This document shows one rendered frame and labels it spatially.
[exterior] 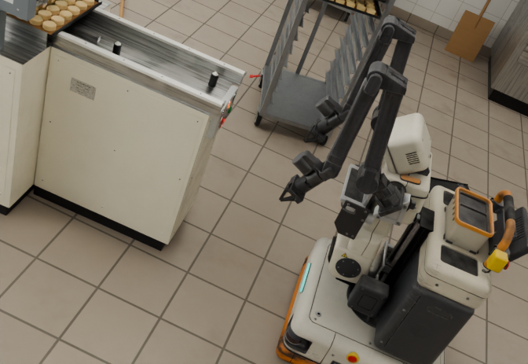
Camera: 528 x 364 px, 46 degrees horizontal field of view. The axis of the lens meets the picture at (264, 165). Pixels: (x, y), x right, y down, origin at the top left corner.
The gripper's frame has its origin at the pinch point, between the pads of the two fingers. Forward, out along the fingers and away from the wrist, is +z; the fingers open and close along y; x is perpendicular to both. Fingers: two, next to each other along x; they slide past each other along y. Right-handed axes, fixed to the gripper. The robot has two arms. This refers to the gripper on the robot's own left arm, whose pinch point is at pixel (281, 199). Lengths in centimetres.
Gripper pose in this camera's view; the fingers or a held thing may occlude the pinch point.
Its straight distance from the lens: 231.2
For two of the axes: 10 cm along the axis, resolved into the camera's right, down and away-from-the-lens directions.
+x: 6.7, 7.0, 2.4
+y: -2.6, 5.2, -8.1
